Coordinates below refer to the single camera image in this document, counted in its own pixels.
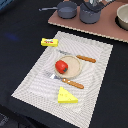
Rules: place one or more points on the red toy tomato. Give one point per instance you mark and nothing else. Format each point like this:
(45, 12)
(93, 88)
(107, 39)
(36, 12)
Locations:
(61, 66)

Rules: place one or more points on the woven beige placemat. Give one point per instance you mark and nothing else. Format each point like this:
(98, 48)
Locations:
(40, 91)

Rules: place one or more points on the beige toy bowl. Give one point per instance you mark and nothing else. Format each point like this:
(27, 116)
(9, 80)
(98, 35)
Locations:
(122, 14)

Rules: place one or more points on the yellow toy butter block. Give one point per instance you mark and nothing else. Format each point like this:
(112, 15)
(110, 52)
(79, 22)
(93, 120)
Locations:
(49, 42)

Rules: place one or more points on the brown toy stove top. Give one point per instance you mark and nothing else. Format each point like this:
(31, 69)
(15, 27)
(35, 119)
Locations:
(105, 27)

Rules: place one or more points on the grey toy saucepan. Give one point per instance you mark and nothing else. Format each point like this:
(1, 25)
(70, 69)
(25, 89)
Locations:
(66, 9)

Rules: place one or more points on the toy knife orange handle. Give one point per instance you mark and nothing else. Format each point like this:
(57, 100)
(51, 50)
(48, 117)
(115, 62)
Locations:
(79, 56)

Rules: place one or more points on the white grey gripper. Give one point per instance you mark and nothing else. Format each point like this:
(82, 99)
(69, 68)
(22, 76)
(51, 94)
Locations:
(94, 3)

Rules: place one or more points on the toy fork orange handle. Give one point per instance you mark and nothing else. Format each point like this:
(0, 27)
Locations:
(65, 80)

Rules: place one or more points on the yellow toy cheese wedge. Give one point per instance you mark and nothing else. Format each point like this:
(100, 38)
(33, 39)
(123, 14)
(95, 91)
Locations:
(65, 97)

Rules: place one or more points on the grey two-handled toy pot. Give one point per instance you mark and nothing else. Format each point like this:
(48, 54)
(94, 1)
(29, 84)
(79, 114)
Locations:
(87, 16)

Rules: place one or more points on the round wooden plate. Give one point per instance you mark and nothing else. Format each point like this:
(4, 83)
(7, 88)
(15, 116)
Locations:
(74, 66)

